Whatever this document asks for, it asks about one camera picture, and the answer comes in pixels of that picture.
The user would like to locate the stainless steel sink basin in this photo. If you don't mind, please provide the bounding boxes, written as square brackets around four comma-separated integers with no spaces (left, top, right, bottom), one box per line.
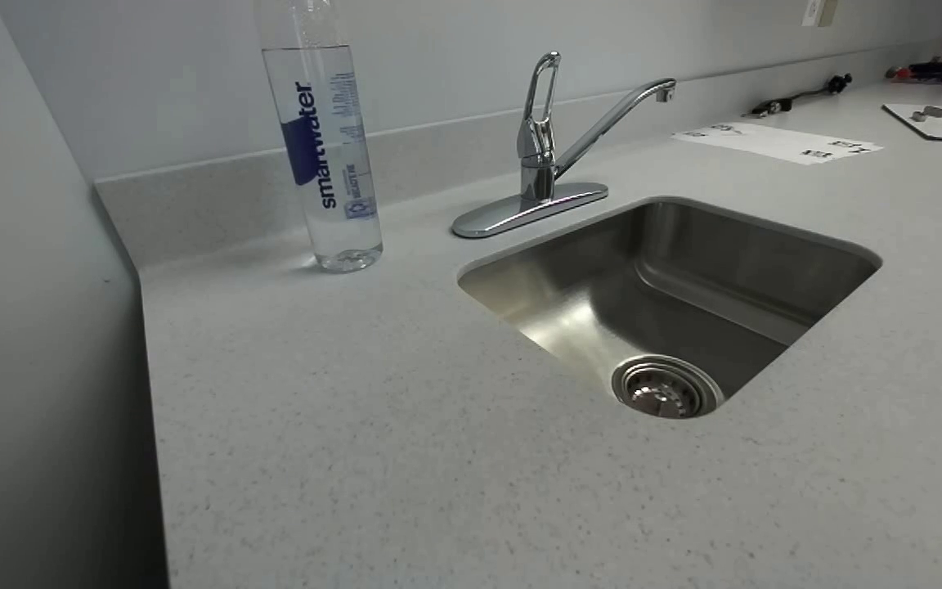
[458,198,882,411]

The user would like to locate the chrome faucet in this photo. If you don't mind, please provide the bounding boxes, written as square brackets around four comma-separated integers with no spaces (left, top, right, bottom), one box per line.
[449,54,676,238]

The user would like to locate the clear smartwater bottle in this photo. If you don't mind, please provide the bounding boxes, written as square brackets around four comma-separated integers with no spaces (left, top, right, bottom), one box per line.
[251,0,383,272]

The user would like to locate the metal sink drain strainer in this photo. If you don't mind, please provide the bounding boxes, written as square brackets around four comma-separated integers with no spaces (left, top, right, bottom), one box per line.
[611,355,726,420]

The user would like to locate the black tool on counter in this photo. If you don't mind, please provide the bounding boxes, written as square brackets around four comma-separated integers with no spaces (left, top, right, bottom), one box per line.
[745,71,853,119]

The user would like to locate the wall outlet plate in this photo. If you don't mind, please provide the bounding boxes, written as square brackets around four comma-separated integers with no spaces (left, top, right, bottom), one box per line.
[800,0,836,26]

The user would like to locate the white paper sheet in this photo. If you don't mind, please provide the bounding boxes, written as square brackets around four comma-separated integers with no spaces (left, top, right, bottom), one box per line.
[683,121,876,167]

